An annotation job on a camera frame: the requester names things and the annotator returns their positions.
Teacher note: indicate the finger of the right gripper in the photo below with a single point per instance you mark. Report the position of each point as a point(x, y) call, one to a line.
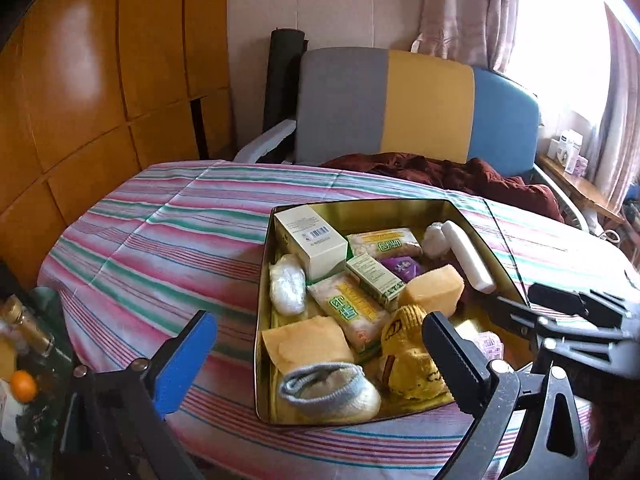
point(598, 308)
point(524, 322)

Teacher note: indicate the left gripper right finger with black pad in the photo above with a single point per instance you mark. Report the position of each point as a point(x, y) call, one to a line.
point(549, 444)

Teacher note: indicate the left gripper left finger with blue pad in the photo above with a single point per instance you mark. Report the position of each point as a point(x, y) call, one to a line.
point(114, 424)

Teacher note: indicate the white tube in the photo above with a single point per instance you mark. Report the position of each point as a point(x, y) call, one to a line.
point(469, 258)

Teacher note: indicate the white plastic bag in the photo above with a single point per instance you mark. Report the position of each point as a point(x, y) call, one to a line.
point(288, 286)
point(434, 242)

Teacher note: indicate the purple snack packet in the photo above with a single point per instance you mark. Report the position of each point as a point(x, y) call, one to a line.
point(404, 267)

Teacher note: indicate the grey white sock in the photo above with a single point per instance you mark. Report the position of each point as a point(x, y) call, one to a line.
point(329, 393)

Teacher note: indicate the small green white box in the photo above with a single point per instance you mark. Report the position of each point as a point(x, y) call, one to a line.
point(377, 281)

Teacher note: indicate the green yellow tissue pack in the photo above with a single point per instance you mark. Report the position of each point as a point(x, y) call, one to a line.
point(361, 318)

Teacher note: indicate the gold metal tin tray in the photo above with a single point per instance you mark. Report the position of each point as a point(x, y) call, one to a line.
point(372, 215)

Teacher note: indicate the white cardboard box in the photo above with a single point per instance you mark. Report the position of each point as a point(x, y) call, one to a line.
point(320, 249)

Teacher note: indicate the orange fruit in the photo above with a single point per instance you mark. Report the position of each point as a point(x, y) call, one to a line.
point(23, 387)

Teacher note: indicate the wooden side desk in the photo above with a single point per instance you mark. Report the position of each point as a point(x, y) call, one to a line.
point(581, 191)

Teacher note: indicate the glass bottle gold cap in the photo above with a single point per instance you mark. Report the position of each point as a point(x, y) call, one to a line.
point(18, 317)

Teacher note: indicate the white boxes on desk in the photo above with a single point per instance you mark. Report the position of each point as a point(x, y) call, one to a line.
point(565, 151)

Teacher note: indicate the striped pink green bedsheet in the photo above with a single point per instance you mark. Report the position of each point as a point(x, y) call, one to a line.
point(187, 236)

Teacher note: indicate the dark red blanket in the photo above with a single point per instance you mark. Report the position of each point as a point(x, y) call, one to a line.
point(475, 177)

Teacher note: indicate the grey yellow blue headboard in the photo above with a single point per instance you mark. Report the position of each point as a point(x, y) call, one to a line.
point(356, 100)

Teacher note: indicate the pink curtain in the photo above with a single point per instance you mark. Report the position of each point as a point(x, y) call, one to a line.
point(575, 56)

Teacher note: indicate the orange wooden wardrobe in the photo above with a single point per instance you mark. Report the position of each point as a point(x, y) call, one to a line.
point(92, 92)

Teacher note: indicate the black rolled mat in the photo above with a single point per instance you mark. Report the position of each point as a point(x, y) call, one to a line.
point(286, 49)

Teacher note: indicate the white bed rail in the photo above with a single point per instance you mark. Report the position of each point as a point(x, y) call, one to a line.
point(266, 142)

